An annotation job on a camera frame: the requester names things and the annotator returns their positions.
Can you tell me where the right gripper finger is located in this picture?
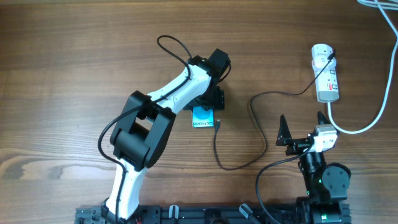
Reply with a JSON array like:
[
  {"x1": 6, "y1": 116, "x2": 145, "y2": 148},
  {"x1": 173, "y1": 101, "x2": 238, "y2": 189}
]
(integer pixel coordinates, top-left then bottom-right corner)
[
  {"x1": 275, "y1": 114, "x2": 292, "y2": 146},
  {"x1": 317, "y1": 111, "x2": 331, "y2": 125}
]

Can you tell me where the smartphone with cyan screen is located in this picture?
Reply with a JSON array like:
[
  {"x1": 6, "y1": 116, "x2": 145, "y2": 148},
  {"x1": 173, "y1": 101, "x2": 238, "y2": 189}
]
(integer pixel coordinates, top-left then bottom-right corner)
[{"x1": 192, "y1": 106, "x2": 214, "y2": 128}]

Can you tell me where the black USB charging cable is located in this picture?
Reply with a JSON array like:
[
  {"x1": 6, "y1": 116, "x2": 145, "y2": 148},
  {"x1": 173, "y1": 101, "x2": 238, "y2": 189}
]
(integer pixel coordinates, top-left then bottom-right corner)
[{"x1": 213, "y1": 49, "x2": 336, "y2": 171}]

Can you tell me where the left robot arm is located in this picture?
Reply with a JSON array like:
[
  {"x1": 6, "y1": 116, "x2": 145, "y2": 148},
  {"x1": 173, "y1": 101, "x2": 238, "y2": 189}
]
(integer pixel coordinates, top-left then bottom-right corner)
[{"x1": 101, "y1": 49, "x2": 231, "y2": 223}]

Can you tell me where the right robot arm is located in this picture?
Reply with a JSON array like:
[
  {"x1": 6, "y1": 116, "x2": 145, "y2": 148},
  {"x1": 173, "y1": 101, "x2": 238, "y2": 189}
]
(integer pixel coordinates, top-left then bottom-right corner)
[{"x1": 275, "y1": 111, "x2": 352, "y2": 224}]

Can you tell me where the white power strip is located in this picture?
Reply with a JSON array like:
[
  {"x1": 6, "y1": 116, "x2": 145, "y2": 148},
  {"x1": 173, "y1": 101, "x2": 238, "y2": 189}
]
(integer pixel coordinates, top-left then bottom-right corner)
[{"x1": 312, "y1": 44, "x2": 340, "y2": 103}]

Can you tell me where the black right camera cable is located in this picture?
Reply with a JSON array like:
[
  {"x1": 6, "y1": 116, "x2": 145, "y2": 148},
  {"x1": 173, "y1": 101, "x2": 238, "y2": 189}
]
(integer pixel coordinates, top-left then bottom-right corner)
[{"x1": 255, "y1": 144, "x2": 315, "y2": 224}]

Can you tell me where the black camera cable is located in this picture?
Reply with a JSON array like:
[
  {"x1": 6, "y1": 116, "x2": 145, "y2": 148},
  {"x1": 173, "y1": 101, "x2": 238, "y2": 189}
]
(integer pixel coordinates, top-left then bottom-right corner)
[
  {"x1": 255, "y1": 144, "x2": 315, "y2": 224},
  {"x1": 97, "y1": 34, "x2": 193, "y2": 224}
]

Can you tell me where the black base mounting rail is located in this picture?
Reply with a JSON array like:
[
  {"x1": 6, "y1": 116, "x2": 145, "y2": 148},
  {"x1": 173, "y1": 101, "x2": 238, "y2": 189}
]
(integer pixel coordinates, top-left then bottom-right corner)
[{"x1": 74, "y1": 203, "x2": 352, "y2": 224}]

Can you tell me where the white power strip cord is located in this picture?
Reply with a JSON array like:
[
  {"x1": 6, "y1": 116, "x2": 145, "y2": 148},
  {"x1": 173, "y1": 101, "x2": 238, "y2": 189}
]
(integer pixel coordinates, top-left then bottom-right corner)
[{"x1": 326, "y1": 0, "x2": 398, "y2": 135}]

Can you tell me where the black left camera cable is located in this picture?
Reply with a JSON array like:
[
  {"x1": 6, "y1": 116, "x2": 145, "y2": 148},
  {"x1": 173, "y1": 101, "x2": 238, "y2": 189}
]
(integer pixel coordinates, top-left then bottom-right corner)
[{"x1": 97, "y1": 34, "x2": 193, "y2": 224}]

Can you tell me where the white cables top corner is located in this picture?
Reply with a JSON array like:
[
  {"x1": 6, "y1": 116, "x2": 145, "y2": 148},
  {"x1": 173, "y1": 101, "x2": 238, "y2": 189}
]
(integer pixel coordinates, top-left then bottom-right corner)
[{"x1": 356, "y1": 0, "x2": 398, "y2": 12}]

